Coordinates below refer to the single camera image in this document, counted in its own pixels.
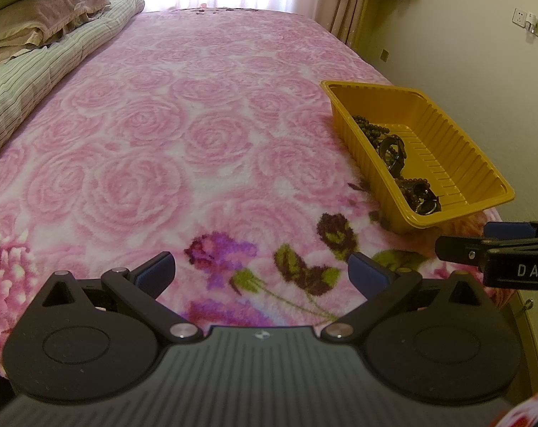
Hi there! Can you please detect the gold face watch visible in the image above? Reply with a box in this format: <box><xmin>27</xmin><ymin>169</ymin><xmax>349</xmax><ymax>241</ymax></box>
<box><xmin>412</xmin><ymin>188</ymin><xmax>442</xmax><ymax>215</ymax></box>

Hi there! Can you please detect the pink patterned curtain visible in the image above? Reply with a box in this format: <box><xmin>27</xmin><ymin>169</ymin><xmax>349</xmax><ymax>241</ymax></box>
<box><xmin>296</xmin><ymin>0</ymin><xmax>373</xmax><ymax>51</ymax></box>

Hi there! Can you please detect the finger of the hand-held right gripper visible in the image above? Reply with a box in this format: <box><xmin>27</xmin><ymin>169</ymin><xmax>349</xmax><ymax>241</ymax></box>
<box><xmin>483</xmin><ymin>219</ymin><xmax>538</xmax><ymax>242</ymax></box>
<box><xmin>435</xmin><ymin>234</ymin><xmax>538</xmax><ymax>272</ymax></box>

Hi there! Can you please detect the red white patterned cloth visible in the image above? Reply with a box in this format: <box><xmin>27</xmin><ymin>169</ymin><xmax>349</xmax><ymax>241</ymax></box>
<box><xmin>487</xmin><ymin>391</ymin><xmax>538</xmax><ymax>427</ymax></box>

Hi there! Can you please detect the pink floral blanket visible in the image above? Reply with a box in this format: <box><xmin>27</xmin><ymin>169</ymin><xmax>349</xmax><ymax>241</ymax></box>
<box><xmin>0</xmin><ymin>8</ymin><xmax>514</xmax><ymax>381</ymax></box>

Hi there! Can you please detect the black band watch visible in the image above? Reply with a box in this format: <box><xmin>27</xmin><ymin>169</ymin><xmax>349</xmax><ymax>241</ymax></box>
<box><xmin>378</xmin><ymin>134</ymin><xmax>408</xmax><ymax>175</ymax></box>

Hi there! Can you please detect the dark bead bracelet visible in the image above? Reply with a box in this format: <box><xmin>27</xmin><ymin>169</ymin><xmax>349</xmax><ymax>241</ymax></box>
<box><xmin>397</xmin><ymin>177</ymin><xmax>432</xmax><ymax>207</ymax></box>

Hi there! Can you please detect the green striped quilt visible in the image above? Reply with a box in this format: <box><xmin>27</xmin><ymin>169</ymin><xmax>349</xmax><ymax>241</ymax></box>
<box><xmin>0</xmin><ymin>0</ymin><xmax>146</xmax><ymax>172</ymax></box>

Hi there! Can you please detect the beige pillow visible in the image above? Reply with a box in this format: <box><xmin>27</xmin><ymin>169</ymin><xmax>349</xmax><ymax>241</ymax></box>
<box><xmin>0</xmin><ymin>27</ymin><xmax>45</xmax><ymax>69</ymax></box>

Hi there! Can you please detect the dark wooden bead necklace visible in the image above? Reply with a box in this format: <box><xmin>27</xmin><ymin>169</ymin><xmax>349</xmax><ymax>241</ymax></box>
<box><xmin>351</xmin><ymin>115</ymin><xmax>392</xmax><ymax>153</ymax></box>

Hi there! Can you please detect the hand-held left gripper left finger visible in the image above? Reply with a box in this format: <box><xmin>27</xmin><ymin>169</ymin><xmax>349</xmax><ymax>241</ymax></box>
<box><xmin>40</xmin><ymin>251</ymin><xmax>205</xmax><ymax>343</ymax></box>

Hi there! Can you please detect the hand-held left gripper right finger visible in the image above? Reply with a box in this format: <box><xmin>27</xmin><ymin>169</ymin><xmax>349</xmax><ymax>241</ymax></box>
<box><xmin>322</xmin><ymin>252</ymin><xmax>487</xmax><ymax>343</ymax></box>

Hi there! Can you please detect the yellow plastic tray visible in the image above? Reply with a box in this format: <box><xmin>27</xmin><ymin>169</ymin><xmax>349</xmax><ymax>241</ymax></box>
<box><xmin>320</xmin><ymin>80</ymin><xmax>516</xmax><ymax>236</ymax></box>

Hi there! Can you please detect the white wall socket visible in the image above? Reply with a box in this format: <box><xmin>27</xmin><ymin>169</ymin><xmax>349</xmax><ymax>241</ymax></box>
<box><xmin>513</xmin><ymin>7</ymin><xmax>538</xmax><ymax>37</ymax></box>

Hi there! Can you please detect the mauve pillow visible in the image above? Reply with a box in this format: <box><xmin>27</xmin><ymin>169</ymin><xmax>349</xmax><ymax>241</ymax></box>
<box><xmin>0</xmin><ymin>0</ymin><xmax>112</xmax><ymax>52</ymax></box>

